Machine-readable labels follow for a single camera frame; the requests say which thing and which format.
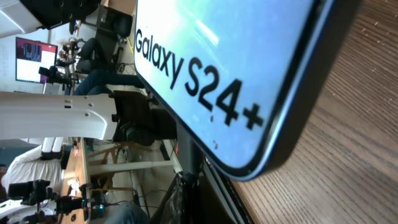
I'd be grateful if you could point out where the wooden workbench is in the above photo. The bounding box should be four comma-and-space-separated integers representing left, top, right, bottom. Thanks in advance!
58, 138, 91, 224

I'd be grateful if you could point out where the person in white shirt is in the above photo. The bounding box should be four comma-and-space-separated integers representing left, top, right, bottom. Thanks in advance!
1, 145, 63, 193

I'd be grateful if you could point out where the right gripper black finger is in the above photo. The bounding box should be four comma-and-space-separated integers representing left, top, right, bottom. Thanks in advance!
149, 172, 198, 224

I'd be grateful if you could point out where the computer monitor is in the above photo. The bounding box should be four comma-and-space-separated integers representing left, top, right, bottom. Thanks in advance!
16, 37, 58, 84

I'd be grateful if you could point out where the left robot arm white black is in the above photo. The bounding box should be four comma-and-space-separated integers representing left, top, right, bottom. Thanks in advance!
1, 1, 177, 146

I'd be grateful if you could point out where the blue Galaxy S24+ smartphone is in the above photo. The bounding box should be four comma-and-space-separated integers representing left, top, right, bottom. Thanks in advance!
134, 0, 360, 181

